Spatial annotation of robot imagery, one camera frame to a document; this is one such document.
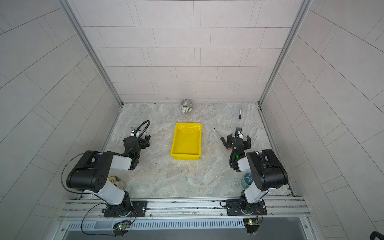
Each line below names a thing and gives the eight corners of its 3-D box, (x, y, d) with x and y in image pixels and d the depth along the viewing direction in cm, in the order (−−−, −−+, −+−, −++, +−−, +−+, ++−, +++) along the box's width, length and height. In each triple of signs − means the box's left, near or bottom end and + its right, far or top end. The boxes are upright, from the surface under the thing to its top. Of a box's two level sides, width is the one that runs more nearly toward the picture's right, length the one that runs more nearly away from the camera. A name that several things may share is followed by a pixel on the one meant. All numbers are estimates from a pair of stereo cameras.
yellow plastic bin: (172, 160, 89) (170, 155, 84) (176, 126, 105) (175, 121, 100) (201, 160, 89) (202, 155, 84) (201, 127, 105) (201, 121, 100)
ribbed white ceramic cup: (184, 116, 110) (183, 110, 105) (177, 108, 115) (176, 102, 109) (194, 110, 114) (194, 104, 108) (187, 103, 118) (187, 97, 113)
